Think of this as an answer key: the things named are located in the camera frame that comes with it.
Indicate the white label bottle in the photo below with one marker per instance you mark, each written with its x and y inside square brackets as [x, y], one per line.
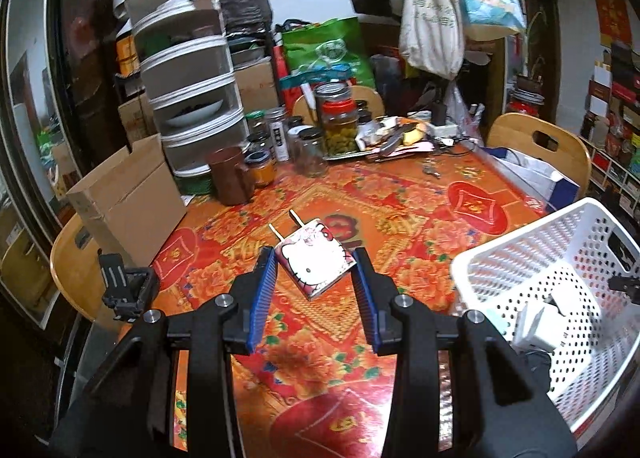
[279, 135]

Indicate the small jar with orange contents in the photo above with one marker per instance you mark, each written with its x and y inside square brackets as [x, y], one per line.
[260, 171]

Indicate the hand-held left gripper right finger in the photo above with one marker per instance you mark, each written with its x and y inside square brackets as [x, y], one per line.
[365, 303]

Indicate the clear plastic bag red print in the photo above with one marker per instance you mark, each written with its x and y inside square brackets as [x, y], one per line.
[462, 110]

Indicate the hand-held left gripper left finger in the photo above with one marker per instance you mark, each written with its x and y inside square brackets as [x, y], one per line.
[262, 298]

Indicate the beige canvas tote bag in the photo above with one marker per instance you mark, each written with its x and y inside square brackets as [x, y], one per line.
[430, 22]

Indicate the brown cardboard box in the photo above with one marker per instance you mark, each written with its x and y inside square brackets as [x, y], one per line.
[125, 203]

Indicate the blue and white shopping bag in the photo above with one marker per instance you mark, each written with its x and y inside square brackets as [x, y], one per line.
[535, 177]

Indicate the white power strip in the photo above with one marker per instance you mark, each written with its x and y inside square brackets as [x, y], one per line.
[445, 129]

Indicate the red floral tablecloth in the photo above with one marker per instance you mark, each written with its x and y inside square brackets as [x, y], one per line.
[400, 218]

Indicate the pink cat print charger plug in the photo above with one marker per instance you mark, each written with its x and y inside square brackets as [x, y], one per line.
[315, 258]

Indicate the white shelf unit with goods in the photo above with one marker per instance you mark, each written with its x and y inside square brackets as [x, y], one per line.
[615, 177]

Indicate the white perforated plastic basket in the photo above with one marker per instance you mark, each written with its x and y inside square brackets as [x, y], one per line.
[495, 258]

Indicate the green shopping bag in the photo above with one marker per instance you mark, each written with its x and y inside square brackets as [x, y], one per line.
[325, 50]

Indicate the green woven dish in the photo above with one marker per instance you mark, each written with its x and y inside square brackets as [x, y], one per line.
[195, 184]

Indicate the empty glass jar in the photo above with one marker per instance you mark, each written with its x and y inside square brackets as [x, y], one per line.
[312, 155]

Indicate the brown ceramic mug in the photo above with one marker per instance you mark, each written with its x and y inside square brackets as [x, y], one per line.
[230, 177]

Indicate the bunch of keys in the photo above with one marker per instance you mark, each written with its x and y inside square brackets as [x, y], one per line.
[431, 170]

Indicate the stacked food cover tiers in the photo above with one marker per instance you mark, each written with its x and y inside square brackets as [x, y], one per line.
[185, 62]

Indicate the white charger plug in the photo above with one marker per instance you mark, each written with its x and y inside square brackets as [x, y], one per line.
[537, 325]

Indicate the jar of green pickles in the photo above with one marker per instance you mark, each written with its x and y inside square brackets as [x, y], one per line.
[340, 132]

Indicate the tall glass jar red lid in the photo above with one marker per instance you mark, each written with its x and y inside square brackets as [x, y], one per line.
[331, 90]

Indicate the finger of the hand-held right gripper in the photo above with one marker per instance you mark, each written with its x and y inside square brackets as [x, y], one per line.
[625, 284]

